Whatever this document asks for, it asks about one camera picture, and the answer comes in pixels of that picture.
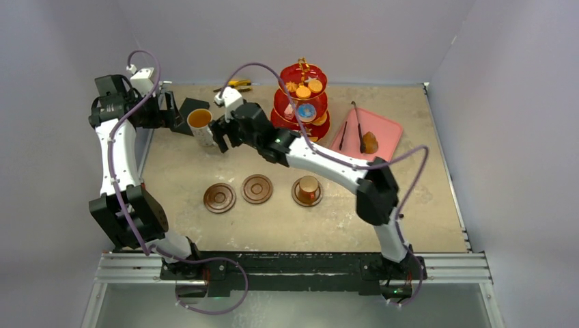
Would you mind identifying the pink cake slice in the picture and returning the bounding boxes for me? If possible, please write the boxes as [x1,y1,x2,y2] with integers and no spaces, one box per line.
[283,102,296,121]

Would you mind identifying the orange flower cookie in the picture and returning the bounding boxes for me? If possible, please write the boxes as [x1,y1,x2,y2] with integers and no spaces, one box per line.
[285,81,298,93]

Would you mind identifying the blue frosted donut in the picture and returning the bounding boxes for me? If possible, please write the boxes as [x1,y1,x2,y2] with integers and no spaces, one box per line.
[296,103,317,122]

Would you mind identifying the round orange cookie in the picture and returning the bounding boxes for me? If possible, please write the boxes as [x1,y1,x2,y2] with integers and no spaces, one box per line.
[295,85,311,99]

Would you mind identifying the red three-tier cake stand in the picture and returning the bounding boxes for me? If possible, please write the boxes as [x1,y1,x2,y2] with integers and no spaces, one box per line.
[270,57,330,143]

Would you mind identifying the yellow frosted donut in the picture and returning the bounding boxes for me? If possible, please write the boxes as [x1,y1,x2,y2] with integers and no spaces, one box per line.
[312,111,328,126]

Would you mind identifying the round cracker cookie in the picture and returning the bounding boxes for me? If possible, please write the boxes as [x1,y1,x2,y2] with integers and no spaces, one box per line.
[307,80,324,94]

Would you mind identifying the small brown cup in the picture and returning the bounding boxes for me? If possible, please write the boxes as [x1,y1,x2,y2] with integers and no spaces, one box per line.
[296,176,321,205]

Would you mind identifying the metal tongs black tips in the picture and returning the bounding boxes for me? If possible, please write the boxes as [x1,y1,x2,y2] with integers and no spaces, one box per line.
[338,100,367,155]

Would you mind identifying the pink serving tray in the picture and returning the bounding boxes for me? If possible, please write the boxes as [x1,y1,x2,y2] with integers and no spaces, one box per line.
[329,107,403,161]

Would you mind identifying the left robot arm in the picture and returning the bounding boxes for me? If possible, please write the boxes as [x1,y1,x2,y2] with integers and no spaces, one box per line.
[89,68,203,279]

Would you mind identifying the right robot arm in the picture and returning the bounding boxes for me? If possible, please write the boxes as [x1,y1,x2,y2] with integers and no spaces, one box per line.
[210,99,410,278]

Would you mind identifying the white mug with tea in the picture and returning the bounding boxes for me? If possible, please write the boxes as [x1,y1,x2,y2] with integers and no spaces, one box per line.
[186,109,216,147]

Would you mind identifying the yellow black pliers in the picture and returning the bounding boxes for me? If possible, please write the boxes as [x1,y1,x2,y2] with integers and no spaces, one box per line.
[227,79,253,93]

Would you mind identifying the black square mat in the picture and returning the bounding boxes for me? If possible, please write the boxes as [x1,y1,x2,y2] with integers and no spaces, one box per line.
[170,98,210,137]

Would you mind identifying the brown croissant pastry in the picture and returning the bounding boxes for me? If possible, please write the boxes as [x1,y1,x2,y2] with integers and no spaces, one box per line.
[363,131,379,154]

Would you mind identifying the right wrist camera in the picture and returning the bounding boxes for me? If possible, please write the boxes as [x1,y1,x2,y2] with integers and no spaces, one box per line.
[214,87,244,122]

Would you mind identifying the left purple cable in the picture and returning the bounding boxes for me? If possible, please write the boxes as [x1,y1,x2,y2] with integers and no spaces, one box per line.
[107,49,250,317]

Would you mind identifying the black base frame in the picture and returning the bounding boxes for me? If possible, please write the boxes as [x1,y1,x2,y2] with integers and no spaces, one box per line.
[160,251,427,298]

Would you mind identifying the aluminium rail frame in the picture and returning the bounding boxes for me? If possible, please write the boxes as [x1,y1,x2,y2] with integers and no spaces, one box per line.
[92,81,494,286]

